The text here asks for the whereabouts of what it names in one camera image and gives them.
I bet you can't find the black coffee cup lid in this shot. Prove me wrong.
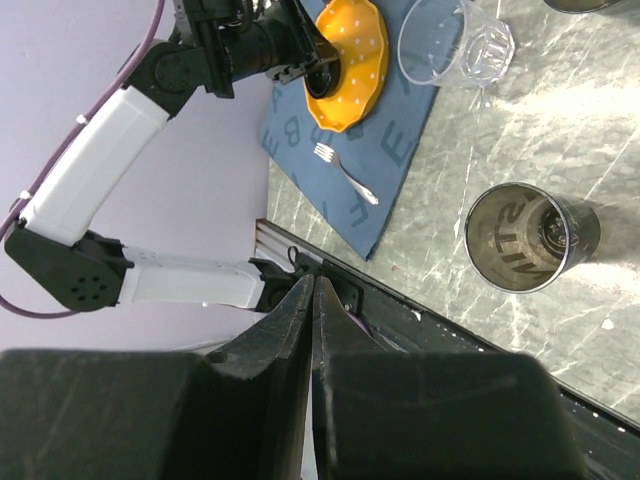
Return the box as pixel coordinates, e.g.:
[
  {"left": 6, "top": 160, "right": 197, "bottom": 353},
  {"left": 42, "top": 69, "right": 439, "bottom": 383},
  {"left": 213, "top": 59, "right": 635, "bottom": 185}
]
[{"left": 304, "top": 58, "right": 342, "bottom": 100}]

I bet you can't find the dark translucent coffee cup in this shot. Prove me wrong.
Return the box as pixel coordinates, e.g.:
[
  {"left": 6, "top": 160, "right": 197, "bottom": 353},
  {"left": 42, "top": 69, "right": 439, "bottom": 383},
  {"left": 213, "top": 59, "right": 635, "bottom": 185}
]
[{"left": 544, "top": 0, "right": 620, "bottom": 14}]

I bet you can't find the clear plastic tumbler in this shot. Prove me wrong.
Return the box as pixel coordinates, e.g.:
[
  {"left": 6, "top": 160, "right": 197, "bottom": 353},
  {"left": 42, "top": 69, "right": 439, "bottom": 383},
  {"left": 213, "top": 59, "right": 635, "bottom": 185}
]
[{"left": 397, "top": 0, "right": 516, "bottom": 89}]

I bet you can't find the orange dotted scalloped plate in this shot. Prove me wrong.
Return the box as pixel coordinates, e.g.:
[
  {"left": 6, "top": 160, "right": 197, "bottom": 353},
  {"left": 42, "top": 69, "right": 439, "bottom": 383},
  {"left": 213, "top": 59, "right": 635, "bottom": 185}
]
[{"left": 305, "top": 1, "right": 390, "bottom": 133}]

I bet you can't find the silver fork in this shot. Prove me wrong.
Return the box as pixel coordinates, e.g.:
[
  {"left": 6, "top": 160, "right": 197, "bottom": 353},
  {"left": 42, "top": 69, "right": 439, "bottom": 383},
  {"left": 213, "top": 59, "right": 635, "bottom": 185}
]
[{"left": 313, "top": 142, "right": 380, "bottom": 206}]

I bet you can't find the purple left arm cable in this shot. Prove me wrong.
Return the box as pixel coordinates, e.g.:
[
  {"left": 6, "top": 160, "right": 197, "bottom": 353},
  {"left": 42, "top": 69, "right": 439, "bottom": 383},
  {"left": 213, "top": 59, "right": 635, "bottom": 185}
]
[{"left": 0, "top": 0, "right": 169, "bottom": 319}]

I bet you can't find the blue lettered placemat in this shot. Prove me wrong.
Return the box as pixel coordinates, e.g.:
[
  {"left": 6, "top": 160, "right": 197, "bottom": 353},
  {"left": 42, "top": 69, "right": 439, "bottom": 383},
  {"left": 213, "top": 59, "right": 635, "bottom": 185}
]
[{"left": 258, "top": 0, "right": 466, "bottom": 262}]

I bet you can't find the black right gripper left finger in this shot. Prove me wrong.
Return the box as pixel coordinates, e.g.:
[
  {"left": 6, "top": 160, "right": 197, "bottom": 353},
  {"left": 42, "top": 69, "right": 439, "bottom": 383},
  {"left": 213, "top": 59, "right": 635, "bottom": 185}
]
[{"left": 1, "top": 275, "right": 314, "bottom": 479}]

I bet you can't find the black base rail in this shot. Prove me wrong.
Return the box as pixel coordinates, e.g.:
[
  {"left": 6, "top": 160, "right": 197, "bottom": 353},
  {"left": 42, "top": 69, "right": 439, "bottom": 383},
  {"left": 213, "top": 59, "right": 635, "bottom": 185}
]
[{"left": 255, "top": 219, "right": 639, "bottom": 479}]

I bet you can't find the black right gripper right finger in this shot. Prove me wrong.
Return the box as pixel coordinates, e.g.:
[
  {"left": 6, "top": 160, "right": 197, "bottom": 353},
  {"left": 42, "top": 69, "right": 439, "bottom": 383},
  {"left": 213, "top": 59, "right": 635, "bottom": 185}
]
[{"left": 313, "top": 277, "right": 580, "bottom": 479}]

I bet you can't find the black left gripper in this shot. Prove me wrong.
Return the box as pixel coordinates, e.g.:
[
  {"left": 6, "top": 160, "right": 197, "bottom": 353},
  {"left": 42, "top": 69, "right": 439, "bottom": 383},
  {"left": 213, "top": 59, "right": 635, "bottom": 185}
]
[{"left": 172, "top": 1, "right": 339, "bottom": 98}]

